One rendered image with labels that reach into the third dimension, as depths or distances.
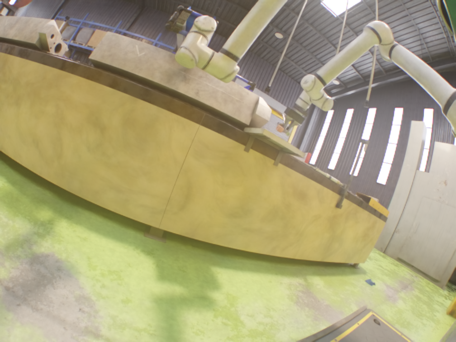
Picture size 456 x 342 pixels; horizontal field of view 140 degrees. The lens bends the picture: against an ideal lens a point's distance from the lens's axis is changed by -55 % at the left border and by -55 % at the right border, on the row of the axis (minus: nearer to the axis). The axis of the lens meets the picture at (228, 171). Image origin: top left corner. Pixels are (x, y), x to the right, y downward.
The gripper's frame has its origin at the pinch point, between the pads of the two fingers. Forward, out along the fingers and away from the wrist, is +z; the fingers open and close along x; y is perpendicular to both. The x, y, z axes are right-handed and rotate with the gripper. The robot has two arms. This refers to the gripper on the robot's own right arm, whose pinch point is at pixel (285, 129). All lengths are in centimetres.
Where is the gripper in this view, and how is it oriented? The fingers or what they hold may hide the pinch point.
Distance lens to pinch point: 122.0
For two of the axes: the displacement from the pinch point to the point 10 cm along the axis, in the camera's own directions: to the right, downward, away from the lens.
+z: -4.8, 7.4, 4.7
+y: -0.8, -5.7, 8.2
